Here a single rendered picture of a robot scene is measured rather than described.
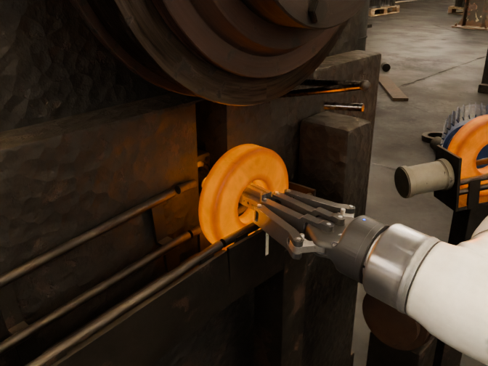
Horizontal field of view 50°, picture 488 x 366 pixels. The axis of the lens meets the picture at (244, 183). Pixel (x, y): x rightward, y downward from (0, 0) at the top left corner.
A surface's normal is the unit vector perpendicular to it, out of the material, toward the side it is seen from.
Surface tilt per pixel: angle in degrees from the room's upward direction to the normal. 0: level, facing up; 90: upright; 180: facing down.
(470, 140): 90
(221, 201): 90
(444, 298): 65
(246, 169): 90
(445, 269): 37
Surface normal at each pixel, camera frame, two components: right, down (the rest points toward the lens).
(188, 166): 0.74, 0.26
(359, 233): -0.34, -0.55
